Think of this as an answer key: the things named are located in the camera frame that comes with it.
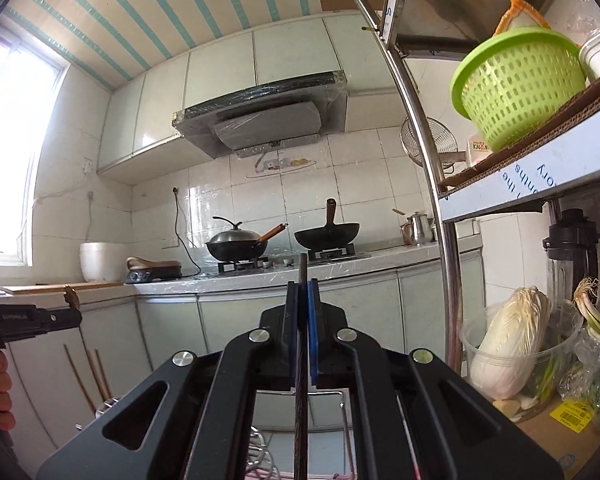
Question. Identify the window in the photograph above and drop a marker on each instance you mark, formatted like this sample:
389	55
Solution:
15	150

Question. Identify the small box orange label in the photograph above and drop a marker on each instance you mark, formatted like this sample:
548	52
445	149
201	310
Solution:
475	152

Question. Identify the green plastic basket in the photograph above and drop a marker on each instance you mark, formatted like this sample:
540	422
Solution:
520	85

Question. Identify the corrugated cardboard shelf liner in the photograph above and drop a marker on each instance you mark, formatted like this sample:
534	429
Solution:
555	135

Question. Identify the orange edged cloth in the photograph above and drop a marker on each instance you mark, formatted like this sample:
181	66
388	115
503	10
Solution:
522	17

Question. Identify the black blender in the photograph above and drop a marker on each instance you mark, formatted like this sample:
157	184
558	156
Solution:
572	240

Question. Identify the metal shelf rack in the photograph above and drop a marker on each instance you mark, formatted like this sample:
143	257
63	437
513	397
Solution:
452	285

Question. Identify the gas stove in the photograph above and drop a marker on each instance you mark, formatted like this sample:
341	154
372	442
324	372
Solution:
280	261

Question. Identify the metal kettle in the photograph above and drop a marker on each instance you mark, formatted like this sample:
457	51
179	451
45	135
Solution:
420	230

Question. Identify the metal wok lid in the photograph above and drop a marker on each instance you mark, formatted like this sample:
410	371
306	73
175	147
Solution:
232	236

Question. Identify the napa cabbage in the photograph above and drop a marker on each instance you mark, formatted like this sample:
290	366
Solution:
510	340

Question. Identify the clear plastic bowl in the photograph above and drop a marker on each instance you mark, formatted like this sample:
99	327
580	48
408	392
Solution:
565	345

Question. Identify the electric fan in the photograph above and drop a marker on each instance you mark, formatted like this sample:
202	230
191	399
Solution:
442	135

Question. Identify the electric griddle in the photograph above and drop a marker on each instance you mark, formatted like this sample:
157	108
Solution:
155	270

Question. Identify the wooden cutting board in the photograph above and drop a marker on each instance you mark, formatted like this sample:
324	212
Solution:
55	286

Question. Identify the brown wooden utensil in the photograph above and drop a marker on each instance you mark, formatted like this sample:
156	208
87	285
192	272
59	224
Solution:
70	295

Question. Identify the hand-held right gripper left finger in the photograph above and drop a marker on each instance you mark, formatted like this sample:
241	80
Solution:
292	340

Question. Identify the pale upper kitchen cabinets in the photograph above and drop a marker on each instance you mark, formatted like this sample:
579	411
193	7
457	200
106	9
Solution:
220	65

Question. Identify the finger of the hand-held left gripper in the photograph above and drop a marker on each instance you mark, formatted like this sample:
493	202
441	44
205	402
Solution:
40	322

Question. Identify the green onions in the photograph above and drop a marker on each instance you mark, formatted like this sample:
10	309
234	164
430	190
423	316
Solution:
597	322

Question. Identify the white wall socket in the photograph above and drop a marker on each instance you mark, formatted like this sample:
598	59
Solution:
87	165

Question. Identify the grey lower kitchen cabinets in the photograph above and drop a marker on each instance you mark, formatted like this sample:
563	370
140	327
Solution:
170	330

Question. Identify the black range hood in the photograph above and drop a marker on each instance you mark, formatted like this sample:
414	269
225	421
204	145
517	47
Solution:
260	105

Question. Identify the white rice cooker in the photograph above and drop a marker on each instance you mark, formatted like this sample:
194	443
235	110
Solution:
105	262

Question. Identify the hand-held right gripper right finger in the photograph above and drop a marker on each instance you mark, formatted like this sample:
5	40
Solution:
314	340

